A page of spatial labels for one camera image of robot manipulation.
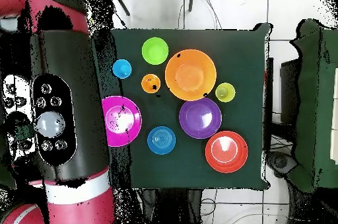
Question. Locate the small green plastic bowl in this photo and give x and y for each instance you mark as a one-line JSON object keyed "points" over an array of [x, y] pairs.
{"points": [[155, 51]]}

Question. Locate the large pink plastic bowl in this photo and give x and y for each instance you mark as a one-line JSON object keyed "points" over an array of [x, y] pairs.
{"points": [[132, 110]]}

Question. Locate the purple plastic bowl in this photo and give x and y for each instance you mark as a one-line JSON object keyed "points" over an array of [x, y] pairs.
{"points": [[200, 118]]}

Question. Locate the large orange plastic bowl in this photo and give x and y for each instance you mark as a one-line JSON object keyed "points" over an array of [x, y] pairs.
{"points": [[190, 75]]}

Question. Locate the green cloth covered table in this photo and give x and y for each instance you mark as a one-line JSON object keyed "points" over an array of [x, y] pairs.
{"points": [[317, 102]]}

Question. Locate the dark green table cloth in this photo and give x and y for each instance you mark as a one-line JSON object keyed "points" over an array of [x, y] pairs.
{"points": [[237, 62]]}

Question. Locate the orange plastic cup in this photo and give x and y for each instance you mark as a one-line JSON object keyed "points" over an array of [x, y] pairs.
{"points": [[150, 83]]}

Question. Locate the pale yellow-green plastic cup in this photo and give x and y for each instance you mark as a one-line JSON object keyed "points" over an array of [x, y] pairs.
{"points": [[225, 92]]}

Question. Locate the red plastic bowl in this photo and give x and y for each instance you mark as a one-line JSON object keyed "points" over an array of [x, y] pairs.
{"points": [[226, 151]]}

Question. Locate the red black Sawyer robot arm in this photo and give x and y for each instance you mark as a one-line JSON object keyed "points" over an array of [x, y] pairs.
{"points": [[74, 102]]}

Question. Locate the small blue plastic bowl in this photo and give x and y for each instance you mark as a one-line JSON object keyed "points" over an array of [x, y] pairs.
{"points": [[161, 140]]}

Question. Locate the blue plastic cup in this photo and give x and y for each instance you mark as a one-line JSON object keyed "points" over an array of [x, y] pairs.
{"points": [[122, 68]]}

